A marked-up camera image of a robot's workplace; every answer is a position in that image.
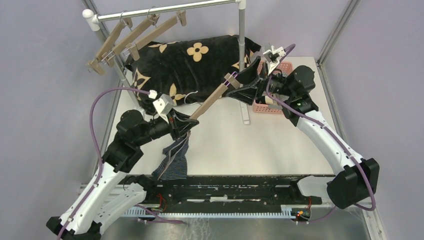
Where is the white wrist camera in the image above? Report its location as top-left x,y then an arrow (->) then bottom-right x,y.
262,45 -> 287,75
148,90 -> 175,123

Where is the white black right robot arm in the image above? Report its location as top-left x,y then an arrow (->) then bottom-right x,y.
226,59 -> 380,211

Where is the beige hanger with striped underwear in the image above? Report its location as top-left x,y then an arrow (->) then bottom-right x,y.
127,10 -> 187,61

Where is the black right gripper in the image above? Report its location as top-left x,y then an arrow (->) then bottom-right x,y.
227,55 -> 295,106

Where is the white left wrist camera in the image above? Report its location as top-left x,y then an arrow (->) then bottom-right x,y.
148,90 -> 175,123

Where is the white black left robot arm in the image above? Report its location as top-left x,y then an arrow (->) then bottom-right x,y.
46,110 -> 199,240

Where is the navy striped underwear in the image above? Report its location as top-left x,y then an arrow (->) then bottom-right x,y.
151,131 -> 191,181

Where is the silver white clothes rack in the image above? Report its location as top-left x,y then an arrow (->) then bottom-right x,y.
81,0 -> 253,125

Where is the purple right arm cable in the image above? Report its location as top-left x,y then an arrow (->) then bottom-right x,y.
264,43 -> 377,224

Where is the beige hanger with navy underwear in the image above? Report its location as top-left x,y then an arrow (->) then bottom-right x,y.
183,72 -> 242,122

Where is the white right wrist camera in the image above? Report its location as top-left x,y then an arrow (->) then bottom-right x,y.
262,45 -> 287,75

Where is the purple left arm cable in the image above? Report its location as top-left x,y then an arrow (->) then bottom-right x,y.
56,87 -> 186,240

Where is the black floral blanket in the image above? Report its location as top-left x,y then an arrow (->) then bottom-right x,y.
124,35 -> 262,106

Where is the pink plastic basket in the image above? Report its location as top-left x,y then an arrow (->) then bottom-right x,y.
252,61 -> 293,115

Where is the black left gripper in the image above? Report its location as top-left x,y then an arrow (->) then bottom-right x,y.
134,107 -> 200,147

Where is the empty beige hanger far left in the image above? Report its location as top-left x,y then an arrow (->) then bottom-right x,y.
86,18 -> 133,75

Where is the beige clip hanger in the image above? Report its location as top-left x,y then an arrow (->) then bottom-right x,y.
100,14 -> 160,67

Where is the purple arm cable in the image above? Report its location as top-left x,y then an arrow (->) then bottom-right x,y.
264,43 -> 377,224
56,87 -> 186,240

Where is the light blue cable duct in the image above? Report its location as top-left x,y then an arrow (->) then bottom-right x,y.
121,206 -> 297,220

